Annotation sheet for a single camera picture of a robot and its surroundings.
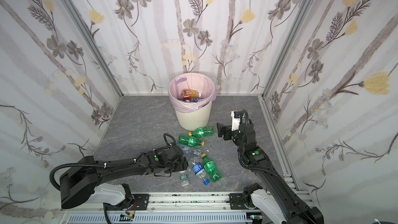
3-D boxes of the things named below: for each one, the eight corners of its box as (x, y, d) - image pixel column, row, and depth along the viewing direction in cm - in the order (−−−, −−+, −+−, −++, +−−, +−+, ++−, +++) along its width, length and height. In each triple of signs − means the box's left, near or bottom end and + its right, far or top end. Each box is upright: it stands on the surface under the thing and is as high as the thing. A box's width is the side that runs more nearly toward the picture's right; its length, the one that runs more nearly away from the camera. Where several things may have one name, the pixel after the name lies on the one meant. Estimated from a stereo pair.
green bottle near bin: (190, 141, 97) (189, 136, 93) (188, 135, 100) (188, 130, 95) (213, 136, 100) (214, 131, 95) (211, 130, 103) (212, 125, 98)
